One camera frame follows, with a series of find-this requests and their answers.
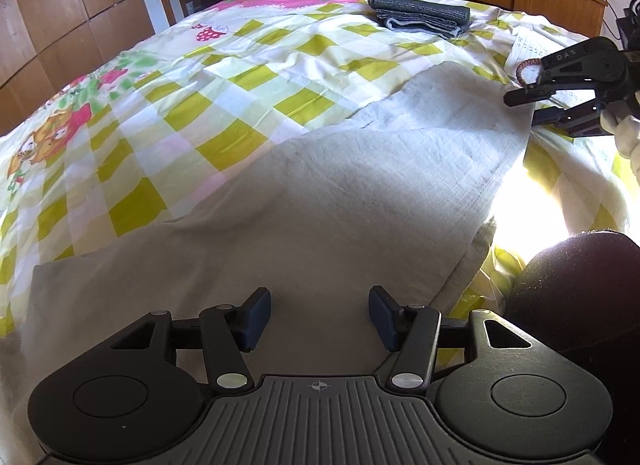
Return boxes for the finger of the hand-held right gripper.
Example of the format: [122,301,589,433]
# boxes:
[504,36,628,108]
[532,99,611,137]

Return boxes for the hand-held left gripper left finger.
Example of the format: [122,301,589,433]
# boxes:
[107,287,273,394]

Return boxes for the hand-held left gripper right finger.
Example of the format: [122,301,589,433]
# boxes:
[368,285,534,392]

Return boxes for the grey linen cloth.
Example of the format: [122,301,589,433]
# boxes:
[0,61,536,396]

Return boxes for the folded grey pants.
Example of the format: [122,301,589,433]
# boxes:
[368,0,472,39]

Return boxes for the person's right hand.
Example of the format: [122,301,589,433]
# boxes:
[599,106,640,175]

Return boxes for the white paper sheet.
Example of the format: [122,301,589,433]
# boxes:
[504,24,596,109]

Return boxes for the dark-clothed knee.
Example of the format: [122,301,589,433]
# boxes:
[503,229,640,446]

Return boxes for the checked cartoon print bedsheet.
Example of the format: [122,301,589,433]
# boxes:
[0,0,640,341]

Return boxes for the wooden wardrobe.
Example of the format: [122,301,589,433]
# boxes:
[0,0,157,137]

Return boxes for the brown beaded bracelet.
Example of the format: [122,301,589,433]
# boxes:
[515,59,543,91]

